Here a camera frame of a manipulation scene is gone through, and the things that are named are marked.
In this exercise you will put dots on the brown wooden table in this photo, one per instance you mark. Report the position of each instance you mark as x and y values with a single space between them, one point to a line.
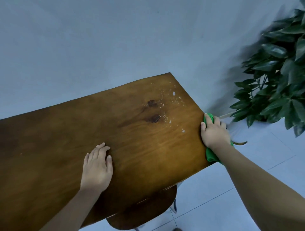
131 138

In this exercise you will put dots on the person's right hand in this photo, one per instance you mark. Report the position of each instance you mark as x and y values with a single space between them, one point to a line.
214 134

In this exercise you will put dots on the green cloth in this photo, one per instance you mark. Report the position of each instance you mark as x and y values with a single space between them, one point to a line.
210 157

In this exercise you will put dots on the wooden stool black metal legs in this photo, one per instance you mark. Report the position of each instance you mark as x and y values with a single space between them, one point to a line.
143 210

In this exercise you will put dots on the person's left forearm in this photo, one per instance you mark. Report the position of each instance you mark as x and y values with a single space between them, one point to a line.
71 211

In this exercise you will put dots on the dry brown fallen leaf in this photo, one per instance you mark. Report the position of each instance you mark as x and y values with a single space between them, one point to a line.
239 143

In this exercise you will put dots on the person's right forearm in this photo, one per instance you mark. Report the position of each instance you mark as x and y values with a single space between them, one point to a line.
262 195

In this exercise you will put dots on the green leafy plant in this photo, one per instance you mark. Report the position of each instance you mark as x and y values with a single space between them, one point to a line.
278 78

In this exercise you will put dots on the person's left hand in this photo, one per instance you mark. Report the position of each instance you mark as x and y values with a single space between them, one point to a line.
96 171

